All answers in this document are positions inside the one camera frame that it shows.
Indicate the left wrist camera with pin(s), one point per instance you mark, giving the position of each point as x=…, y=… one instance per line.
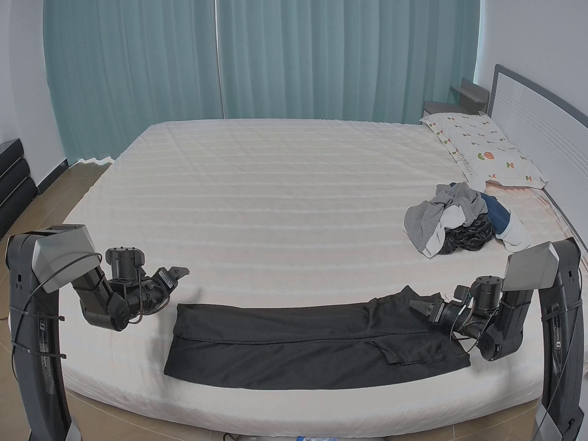
x=166, y=284

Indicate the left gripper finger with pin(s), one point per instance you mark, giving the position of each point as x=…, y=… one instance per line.
x=179, y=273

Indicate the bed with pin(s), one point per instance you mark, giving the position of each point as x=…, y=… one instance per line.
x=275, y=200

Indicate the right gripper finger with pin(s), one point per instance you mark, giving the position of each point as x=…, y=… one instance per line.
x=422, y=305
x=427, y=316

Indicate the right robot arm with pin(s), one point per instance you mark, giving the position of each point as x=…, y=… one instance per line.
x=510, y=319

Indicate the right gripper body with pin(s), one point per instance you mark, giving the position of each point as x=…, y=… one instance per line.
x=448, y=314

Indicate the white printed pillow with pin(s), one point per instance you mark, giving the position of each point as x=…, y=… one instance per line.
x=487, y=147

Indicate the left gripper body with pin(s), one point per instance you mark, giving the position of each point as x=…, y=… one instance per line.
x=154, y=301

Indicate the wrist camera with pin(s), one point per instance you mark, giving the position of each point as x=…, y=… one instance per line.
x=166, y=284
x=461, y=293

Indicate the black T-shirt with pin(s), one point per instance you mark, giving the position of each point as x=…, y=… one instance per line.
x=298, y=342

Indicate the black chest of drawers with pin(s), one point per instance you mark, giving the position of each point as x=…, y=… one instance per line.
x=13, y=177

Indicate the grey bedside table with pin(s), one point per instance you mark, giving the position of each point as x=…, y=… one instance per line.
x=452, y=106

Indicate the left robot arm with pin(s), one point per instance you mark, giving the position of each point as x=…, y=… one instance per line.
x=36, y=338

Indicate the pile of clothes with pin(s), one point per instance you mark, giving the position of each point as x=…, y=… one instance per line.
x=425, y=216

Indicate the blue-green curtain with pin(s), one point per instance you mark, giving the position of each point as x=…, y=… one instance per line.
x=128, y=53
x=344, y=39

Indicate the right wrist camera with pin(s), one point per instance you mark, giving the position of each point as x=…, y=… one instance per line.
x=461, y=293

